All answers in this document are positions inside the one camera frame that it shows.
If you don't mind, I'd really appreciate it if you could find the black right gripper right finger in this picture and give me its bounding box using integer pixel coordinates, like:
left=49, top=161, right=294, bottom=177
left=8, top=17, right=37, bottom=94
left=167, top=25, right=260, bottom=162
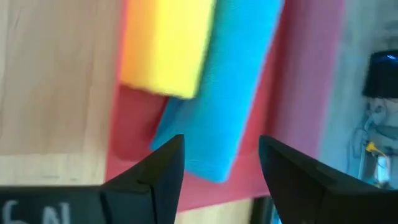
left=258, top=134, right=379, bottom=224

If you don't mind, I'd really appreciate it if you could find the yellow microfiber towel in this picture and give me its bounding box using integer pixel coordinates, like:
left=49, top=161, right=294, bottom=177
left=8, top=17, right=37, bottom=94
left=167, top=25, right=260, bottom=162
left=119, top=0, right=217, bottom=101

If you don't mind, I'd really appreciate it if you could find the teal microfiber towel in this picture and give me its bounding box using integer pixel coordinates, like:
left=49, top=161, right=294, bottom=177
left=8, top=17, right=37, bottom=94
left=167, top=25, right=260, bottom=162
left=149, top=0, right=285, bottom=184

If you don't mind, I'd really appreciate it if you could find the red plastic basket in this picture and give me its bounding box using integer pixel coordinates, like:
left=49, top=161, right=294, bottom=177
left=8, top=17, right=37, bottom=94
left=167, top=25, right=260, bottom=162
left=104, top=0, right=346, bottom=213

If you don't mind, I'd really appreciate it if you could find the black device with cables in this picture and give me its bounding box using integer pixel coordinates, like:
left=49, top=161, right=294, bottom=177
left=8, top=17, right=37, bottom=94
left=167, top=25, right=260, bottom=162
left=361, top=49, right=398, bottom=100

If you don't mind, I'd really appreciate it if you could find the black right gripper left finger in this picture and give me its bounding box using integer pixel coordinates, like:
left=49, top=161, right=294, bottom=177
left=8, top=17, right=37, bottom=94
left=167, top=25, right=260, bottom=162
left=99, top=134, right=186, bottom=224

